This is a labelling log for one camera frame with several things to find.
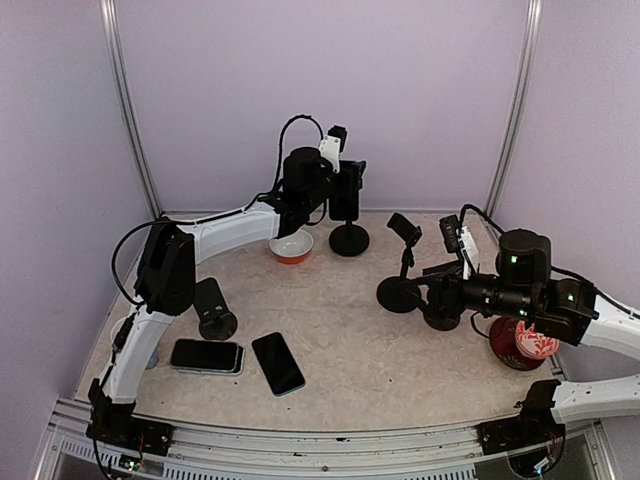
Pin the aluminium frame post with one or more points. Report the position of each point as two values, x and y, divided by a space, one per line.
116 53
518 104

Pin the left aluminium frame post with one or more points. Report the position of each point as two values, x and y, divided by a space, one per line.
116 53

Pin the right aluminium frame post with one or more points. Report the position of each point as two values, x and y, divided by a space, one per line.
518 104

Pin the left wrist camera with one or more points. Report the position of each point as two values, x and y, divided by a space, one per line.
332 145

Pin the red patterned bowl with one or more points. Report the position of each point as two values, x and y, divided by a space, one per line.
532 344

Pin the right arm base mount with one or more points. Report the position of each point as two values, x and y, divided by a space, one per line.
534 424

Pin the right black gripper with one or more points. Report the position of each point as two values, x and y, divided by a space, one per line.
455 268

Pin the left flat black phone stand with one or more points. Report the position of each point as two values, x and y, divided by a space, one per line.
216 321

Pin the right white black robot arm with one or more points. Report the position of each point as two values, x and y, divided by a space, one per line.
571 310

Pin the dark red saucer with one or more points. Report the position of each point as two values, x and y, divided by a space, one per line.
502 338

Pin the black pole phone stand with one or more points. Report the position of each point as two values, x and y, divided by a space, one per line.
387 293
349 239

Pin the black teal phone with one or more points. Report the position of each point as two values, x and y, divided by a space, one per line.
344 199

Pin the light blue mug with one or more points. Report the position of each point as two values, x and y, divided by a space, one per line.
153 360

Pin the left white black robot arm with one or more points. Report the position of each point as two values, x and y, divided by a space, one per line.
165 286

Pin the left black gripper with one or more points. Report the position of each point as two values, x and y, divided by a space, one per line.
359 167

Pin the orange white bowl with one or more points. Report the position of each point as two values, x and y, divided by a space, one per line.
292 249

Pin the right flat black phone stand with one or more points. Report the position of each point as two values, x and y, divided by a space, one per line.
442 320

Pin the flat black phone stand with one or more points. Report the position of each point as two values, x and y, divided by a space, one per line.
216 321
442 320

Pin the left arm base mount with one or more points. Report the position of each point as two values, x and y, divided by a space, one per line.
130 435

